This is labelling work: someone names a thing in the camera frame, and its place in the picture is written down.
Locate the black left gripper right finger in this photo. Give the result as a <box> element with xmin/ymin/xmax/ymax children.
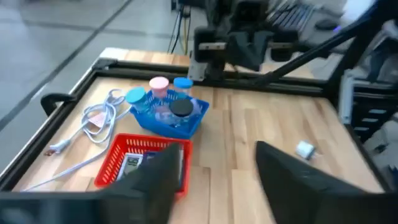
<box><xmin>254</xmin><ymin>140</ymin><xmax>398</xmax><ymax>224</ymax></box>

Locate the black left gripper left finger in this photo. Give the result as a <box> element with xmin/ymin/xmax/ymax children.
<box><xmin>0</xmin><ymin>142</ymin><xmax>182</xmax><ymax>224</ymax></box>

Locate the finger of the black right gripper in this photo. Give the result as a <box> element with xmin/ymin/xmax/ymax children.
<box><xmin>229</xmin><ymin>30</ymin><xmax>261</xmax><ymax>71</ymax></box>
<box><xmin>252</xmin><ymin>30</ymin><xmax>275</xmax><ymax>72</ymax></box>

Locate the white digital thermometer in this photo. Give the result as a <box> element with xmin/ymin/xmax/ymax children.
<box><xmin>116</xmin><ymin>152</ymin><xmax>144</xmax><ymax>182</ymax></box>

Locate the pink hourglass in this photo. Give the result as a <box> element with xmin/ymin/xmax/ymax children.
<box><xmin>149</xmin><ymin>76</ymin><xmax>170</xmax><ymax>100</ymax></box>

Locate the black capped blue hourglass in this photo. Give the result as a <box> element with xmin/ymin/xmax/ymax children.
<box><xmin>169</xmin><ymin>98</ymin><xmax>195</xmax><ymax>126</ymax></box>

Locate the blue plastic basket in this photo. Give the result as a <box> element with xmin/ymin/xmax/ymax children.
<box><xmin>129</xmin><ymin>89</ymin><xmax>210</xmax><ymax>140</ymax></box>

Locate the red plastic basket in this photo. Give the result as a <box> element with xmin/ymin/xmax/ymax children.
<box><xmin>94</xmin><ymin>133</ymin><xmax>193</xmax><ymax>198</ymax></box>

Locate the black keyboard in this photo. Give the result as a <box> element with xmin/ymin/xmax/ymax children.
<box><xmin>267</xmin><ymin>2</ymin><xmax>315</xmax><ymax>32</ymax></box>

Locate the white grey plug charger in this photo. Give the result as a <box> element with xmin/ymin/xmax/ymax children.
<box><xmin>295</xmin><ymin>140</ymin><xmax>317</xmax><ymax>161</ymax></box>

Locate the black computer mouse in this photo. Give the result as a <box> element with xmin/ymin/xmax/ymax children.
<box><xmin>314</xmin><ymin>17</ymin><xmax>341</xmax><ymax>32</ymax></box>

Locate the black aluminium table frame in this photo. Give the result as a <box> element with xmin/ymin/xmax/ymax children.
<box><xmin>0</xmin><ymin>0</ymin><xmax>398</xmax><ymax>192</ymax></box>

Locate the white lamp cable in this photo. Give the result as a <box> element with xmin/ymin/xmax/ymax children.
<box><xmin>23</xmin><ymin>88</ymin><xmax>133</xmax><ymax>192</ymax></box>

